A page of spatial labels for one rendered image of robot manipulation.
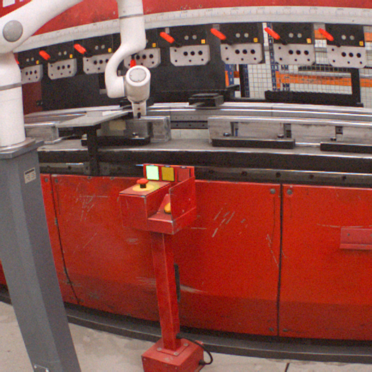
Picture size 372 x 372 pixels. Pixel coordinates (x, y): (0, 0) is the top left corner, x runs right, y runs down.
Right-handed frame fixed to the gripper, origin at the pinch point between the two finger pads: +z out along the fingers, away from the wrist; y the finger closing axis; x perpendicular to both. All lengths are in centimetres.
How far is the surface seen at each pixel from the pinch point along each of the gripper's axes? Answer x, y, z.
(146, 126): -2.7, -7.2, -0.1
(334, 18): -69, 9, -55
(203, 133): -92, 143, 424
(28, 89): 64, 54, 69
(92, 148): 18.9, -14.1, -0.6
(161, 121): -8.4, -7.1, -4.0
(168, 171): -7.7, -31.1, -17.3
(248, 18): -41, 17, -40
